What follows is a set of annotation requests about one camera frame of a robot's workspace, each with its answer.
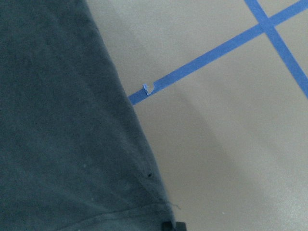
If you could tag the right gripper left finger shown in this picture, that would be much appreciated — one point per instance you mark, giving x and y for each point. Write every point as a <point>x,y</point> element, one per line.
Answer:
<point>166,226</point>

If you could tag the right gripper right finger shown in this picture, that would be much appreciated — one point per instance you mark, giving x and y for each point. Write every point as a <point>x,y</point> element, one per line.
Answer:
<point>180,226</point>

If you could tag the black graphic t-shirt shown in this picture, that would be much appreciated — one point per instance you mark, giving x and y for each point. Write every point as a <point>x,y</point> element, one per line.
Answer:
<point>73,156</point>

